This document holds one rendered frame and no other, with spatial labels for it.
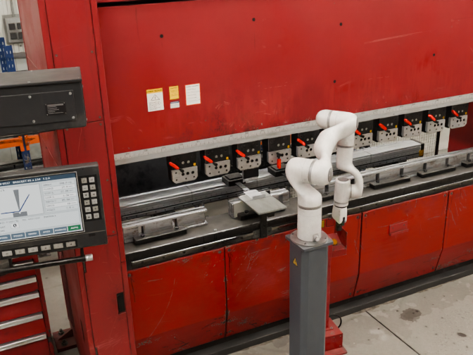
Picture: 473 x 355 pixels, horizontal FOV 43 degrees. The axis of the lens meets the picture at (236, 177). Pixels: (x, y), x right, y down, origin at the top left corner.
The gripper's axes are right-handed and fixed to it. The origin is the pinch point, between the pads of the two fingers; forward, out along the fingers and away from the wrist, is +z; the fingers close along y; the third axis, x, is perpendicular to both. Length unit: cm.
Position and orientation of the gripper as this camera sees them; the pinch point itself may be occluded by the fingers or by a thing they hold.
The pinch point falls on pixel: (338, 227)
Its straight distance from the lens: 352.7
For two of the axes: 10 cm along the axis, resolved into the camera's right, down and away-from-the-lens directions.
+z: 0.0, 8.9, 4.5
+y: 3.1, 4.2, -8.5
